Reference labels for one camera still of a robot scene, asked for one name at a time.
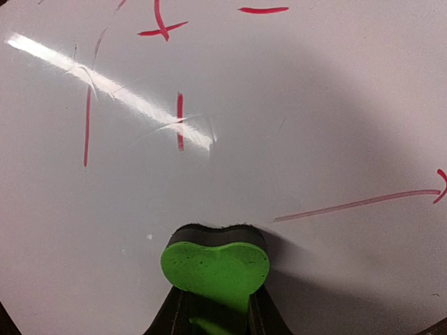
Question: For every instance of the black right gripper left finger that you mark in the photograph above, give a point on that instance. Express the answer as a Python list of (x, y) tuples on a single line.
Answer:
[(173, 316)]

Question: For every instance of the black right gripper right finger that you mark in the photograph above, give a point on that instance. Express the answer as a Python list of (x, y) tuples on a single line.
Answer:
[(263, 316)]

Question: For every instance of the green bone-shaped eraser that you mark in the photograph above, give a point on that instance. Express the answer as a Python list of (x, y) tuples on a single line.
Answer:
[(220, 268)]

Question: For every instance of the white whiteboard with black frame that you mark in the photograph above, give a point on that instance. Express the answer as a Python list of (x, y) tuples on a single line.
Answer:
[(323, 123)]

